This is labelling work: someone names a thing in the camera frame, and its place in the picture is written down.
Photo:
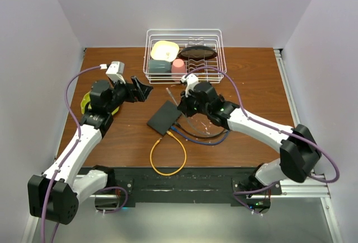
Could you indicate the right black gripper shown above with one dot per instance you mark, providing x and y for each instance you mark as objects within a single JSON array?
[{"x": 184, "y": 105}]

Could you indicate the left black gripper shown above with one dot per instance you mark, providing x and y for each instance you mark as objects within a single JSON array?
[{"x": 133, "y": 94}]

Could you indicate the black network switch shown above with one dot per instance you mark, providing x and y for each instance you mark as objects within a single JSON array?
[{"x": 164, "y": 118}]

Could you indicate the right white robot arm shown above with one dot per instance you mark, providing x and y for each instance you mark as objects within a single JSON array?
[{"x": 295, "y": 146}]

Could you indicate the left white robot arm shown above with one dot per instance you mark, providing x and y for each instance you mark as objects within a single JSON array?
[{"x": 57, "y": 193}]

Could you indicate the teal square cup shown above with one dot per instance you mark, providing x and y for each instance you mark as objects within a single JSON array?
[{"x": 159, "y": 66}]

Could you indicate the pink cup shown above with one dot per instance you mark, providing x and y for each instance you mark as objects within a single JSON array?
[{"x": 178, "y": 69}]

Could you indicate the yellow square bowl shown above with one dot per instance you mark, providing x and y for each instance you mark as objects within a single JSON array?
[{"x": 164, "y": 50}]

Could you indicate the dark brown plate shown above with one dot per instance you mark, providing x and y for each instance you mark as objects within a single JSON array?
[{"x": 197, "y": 53}]

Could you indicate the green polka dot plate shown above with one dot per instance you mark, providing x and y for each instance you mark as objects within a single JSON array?
[{"x": 85, "y": 104}]

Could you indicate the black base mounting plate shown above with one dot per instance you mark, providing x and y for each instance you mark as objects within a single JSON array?
[{"x": 209, "y": 185}]

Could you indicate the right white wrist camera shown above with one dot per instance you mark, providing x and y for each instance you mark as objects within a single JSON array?
[{"x": 190, "y": 81}]

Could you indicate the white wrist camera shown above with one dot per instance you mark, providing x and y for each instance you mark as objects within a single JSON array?
[
  {"x": 115, "y": 72},
  {"x": 190, "y": 81}
]

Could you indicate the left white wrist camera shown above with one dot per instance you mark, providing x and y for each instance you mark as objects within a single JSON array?
[{"x": 115, "y": 72}]

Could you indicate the white wire dish rack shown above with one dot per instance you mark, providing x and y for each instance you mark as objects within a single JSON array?
[{"x": 206, "y": 70}]

